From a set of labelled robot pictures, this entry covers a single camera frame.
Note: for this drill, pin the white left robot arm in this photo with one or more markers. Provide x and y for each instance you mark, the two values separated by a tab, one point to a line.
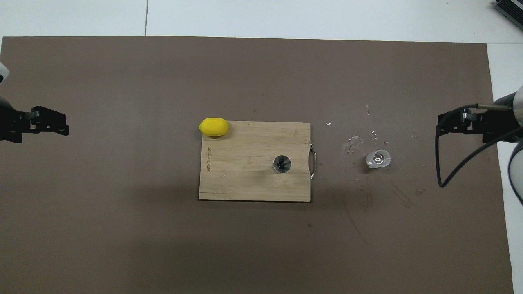
2	73

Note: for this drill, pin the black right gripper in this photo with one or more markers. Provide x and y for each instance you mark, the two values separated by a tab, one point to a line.
500	120

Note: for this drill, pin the bamboo cutting board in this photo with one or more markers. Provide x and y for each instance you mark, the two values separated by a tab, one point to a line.
245	163

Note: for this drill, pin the dark keyboard edge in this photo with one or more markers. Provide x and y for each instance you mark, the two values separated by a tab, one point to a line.
510	10

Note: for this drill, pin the steel double jigger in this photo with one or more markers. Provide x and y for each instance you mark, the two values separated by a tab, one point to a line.
282	164

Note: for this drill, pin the yellow lemon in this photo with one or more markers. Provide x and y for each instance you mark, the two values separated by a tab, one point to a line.
213	127

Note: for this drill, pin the brown table mat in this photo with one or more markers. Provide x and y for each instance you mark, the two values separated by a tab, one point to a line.
122	237

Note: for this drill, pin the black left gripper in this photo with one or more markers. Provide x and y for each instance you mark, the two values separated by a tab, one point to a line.
14	120

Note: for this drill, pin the small clear glass cup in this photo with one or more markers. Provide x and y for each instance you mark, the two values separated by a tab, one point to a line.
378	159

